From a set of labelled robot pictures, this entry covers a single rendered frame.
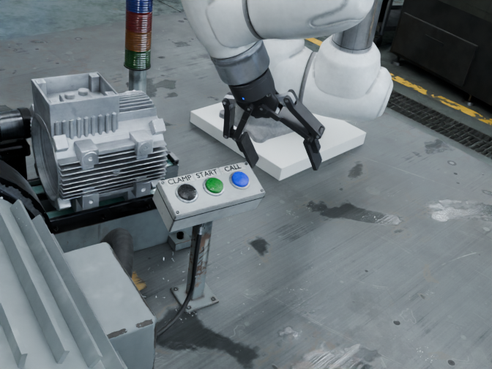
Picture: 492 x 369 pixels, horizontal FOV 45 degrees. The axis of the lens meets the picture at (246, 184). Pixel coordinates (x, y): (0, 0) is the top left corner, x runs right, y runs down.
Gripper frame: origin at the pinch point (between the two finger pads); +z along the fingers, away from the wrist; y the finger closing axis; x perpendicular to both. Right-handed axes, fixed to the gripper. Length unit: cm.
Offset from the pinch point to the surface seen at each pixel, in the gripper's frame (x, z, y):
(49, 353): 64, -47, -28
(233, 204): 18.1, -7.1, -0.6
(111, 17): -247, 91, 283
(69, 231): 27.2, -6.6, 31.1
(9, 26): -185, 56, 312
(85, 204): 24.6, -11.6, 25.4
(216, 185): 17.8, -11.1, 1.2
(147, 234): 16.8, 5.7, 26.3
